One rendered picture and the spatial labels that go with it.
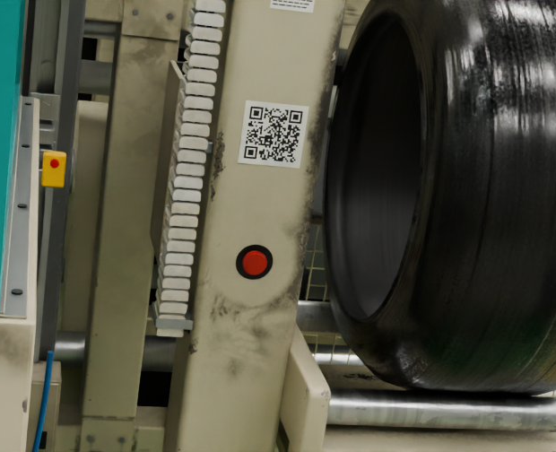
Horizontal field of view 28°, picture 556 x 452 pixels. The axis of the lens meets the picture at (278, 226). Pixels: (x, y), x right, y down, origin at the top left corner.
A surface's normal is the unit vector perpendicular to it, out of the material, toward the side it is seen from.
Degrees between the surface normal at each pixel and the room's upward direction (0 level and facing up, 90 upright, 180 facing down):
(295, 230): 90
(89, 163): 68
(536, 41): 42
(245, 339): 90
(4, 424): 90
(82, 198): 90
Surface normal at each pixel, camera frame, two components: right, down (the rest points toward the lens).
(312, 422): 0.19, 0.32
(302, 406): -0.97, -0.07
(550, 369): 0.07, 0.82
